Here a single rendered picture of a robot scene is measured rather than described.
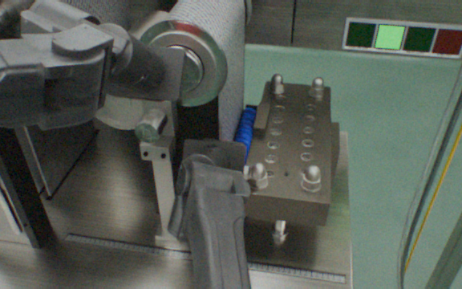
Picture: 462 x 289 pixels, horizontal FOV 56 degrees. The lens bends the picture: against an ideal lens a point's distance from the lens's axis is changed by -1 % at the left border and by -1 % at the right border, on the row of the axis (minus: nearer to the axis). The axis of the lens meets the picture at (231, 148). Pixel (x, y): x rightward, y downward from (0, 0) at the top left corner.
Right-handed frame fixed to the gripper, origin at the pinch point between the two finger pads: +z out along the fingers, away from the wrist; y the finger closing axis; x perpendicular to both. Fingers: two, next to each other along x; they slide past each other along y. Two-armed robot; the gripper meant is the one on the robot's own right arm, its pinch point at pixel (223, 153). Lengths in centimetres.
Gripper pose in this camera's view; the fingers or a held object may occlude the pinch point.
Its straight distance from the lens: 79.8
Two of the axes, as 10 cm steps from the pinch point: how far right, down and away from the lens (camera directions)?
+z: 1.6, -1.4, 9.8
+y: 9.8, 1.1, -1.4
